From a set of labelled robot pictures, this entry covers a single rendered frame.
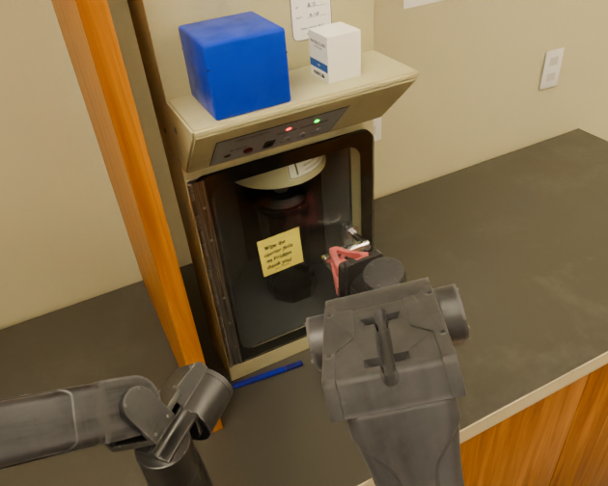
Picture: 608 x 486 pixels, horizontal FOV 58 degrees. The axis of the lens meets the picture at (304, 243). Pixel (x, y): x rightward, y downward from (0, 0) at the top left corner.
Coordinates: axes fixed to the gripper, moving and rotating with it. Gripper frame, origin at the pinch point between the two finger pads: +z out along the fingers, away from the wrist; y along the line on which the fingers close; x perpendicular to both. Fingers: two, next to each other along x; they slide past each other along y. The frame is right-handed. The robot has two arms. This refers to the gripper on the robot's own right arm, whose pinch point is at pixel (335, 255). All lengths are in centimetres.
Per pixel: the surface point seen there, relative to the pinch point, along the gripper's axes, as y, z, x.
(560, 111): -16, 45, -110
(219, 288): -2.5, 4.8, 19.4
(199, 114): 30.4, -1.0, 19.8
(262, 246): 3.2, 4.5, 11.1
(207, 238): 7.9, 4.9, 19.9
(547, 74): -2, 44, -100
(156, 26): 39.4, 6.2, 21.1
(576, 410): -47, -23, -48
